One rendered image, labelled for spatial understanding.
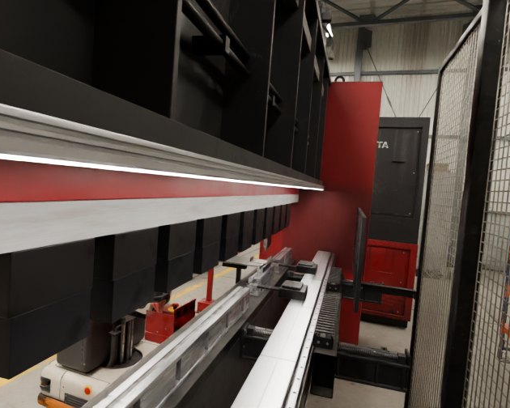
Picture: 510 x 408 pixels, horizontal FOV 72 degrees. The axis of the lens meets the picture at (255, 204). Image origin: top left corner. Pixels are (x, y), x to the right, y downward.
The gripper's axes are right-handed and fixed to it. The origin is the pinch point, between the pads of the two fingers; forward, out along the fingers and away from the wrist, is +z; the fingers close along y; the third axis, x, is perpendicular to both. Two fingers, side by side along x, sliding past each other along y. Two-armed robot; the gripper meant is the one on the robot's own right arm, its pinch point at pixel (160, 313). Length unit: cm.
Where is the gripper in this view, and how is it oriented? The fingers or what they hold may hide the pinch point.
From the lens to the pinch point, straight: 187.5
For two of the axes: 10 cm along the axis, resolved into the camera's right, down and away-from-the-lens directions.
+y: 9.2, -1.6, -3.5
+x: 3.5, -0.4, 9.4
